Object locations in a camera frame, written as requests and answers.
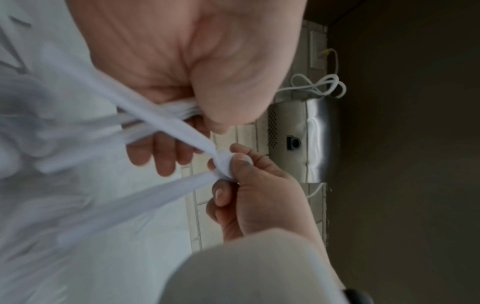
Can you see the person's left hand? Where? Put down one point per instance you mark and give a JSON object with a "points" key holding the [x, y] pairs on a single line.
{"points": [[187, 44]]}

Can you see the brown partition panel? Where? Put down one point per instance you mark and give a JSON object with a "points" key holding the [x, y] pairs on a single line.
{"points": [[412, 148]]}

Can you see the person's right hand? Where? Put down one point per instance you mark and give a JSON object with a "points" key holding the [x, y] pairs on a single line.
{"points": [[270, 202]]}

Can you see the bunch of white plastic spoons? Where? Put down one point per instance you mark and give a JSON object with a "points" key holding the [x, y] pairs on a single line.
{"points": [[168, 124]]}

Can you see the white wall outlet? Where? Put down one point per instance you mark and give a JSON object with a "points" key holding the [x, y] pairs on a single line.
{"points": [[318, 53]]}

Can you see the steel wall dispenser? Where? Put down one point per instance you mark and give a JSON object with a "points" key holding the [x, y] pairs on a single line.
{"points": [[318, 142]]}

